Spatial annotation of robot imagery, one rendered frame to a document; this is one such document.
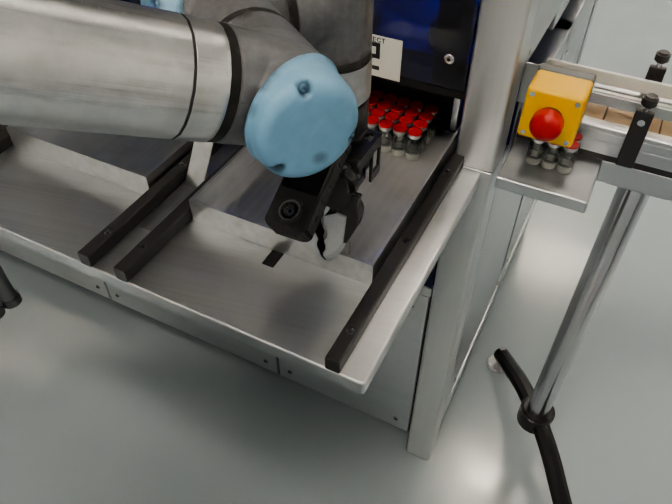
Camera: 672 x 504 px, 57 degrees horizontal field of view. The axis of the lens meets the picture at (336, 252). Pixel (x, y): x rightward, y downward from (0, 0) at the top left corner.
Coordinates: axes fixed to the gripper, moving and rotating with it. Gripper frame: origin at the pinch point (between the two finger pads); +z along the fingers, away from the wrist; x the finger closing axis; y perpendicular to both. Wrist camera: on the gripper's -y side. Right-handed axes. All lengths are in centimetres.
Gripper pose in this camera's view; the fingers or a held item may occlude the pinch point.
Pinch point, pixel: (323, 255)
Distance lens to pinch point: 73.1
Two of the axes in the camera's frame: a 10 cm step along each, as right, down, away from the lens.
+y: 4.5, -6.3, 6.3
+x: -8.9, -3.2, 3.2
